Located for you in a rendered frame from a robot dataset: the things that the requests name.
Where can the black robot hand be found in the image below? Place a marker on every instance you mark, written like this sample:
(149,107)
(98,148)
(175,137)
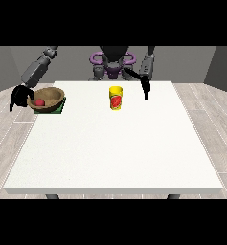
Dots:
(20,95)
(144,82)

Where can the brown wooden bowl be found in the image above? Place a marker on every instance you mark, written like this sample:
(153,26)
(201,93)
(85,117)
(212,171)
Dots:
(47,99)

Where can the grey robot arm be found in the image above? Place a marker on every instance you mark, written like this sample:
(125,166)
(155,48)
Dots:
(36,70)
(146,65)

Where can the small red ball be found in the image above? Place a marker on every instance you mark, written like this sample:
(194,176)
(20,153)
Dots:
(39,102)

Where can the yellow cup with melon print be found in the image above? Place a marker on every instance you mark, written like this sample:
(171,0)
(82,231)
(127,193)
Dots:
(116,98)

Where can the green square pad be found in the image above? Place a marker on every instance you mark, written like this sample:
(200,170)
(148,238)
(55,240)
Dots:
(60,108)

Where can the grey robot trunk purple rings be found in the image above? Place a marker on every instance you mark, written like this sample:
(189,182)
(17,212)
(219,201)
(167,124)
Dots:
(112,68)

